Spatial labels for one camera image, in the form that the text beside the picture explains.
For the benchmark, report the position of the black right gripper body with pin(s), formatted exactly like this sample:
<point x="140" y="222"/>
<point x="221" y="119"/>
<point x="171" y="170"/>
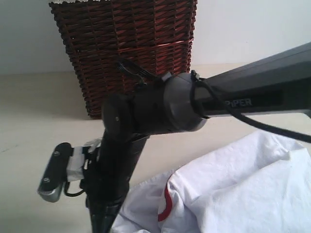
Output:
<point x="107" y="177"/>

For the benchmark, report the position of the white shirt with red trim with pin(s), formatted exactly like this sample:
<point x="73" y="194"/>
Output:
<point x="260" y="183"/>

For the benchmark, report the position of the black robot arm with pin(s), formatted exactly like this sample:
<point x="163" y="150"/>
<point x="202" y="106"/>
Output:
<point x="182" y="103"/>

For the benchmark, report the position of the dark brown wicker basket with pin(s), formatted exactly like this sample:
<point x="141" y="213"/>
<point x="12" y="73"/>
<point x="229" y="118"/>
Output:
<point x="155" y="34"/>

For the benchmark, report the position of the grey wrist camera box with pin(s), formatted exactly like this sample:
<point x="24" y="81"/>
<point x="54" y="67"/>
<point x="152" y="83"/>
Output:
<point x="66" y="164"/>

